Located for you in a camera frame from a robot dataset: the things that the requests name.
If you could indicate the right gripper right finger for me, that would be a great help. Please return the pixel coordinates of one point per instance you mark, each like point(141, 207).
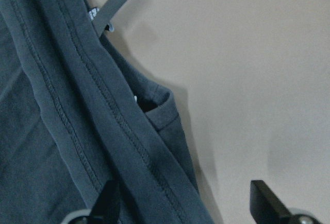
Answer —
point(265, 206)

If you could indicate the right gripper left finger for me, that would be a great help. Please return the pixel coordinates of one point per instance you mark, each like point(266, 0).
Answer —
point(107, 206)

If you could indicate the black printed t-shirt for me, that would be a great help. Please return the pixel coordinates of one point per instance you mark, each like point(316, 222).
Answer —
point(75, 114)

